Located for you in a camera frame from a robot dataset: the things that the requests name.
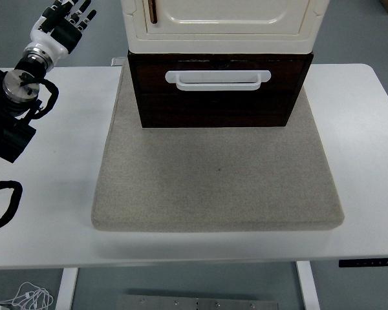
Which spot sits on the dark brown wooden drawer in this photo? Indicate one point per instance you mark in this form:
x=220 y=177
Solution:
x=148 y=80

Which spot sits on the white table leg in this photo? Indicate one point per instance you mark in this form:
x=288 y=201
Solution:
x=66 y=290
x=308 y=287

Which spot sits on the black table control panel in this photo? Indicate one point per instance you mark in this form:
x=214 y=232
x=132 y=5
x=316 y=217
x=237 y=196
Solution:
x=368 y=262

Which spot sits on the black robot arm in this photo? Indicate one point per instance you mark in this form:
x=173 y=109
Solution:
x=6 y=129

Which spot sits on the beige felt mat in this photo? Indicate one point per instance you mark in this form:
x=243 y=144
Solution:
x=213 y=181

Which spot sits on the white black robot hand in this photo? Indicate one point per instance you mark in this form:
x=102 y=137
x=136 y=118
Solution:
x=51 y=42

